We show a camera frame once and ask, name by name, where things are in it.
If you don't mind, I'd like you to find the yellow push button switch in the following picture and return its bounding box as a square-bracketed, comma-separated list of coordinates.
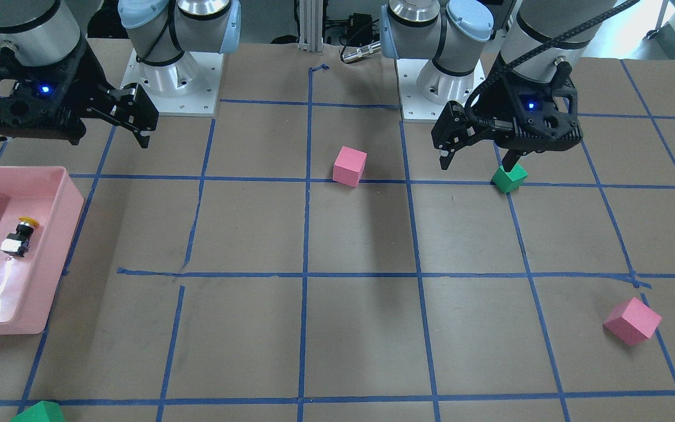
[0, 216, 40, 257]

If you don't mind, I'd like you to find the green cube near left arm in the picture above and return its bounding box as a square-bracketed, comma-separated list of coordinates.
[491, 164, 529, 194]

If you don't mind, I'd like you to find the aluminium frame post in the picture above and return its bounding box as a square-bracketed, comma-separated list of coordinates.
[297, 0, 326, 55]

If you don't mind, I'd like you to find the pink plastic bin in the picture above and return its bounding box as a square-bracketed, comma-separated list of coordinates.
[0, 166, 83, 335]

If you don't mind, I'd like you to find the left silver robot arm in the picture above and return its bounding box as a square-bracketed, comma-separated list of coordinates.
[380, 1, 634, 171]

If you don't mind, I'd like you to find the pink cube front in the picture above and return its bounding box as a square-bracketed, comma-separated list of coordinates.
[602, 297, 662, 346]

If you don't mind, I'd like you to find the pink cube centre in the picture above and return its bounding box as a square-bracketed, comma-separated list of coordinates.
[332, 146, 367, 188]

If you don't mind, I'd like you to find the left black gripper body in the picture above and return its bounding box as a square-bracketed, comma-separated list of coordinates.
[472, 69, 583, 152]

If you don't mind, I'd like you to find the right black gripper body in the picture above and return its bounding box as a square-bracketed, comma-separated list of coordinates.
[0, 38, 115, 146]

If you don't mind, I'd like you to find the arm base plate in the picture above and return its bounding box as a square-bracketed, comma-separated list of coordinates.
[121, 50, 227, 117]
[396, 59, 485, 123]

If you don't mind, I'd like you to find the green cube front corner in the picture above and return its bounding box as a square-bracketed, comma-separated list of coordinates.
[11, 401, 65, 422]

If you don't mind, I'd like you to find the pink cube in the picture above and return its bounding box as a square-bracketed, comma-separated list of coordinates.
[332, 146, 367, 188]
[602, 297, 662, 346]

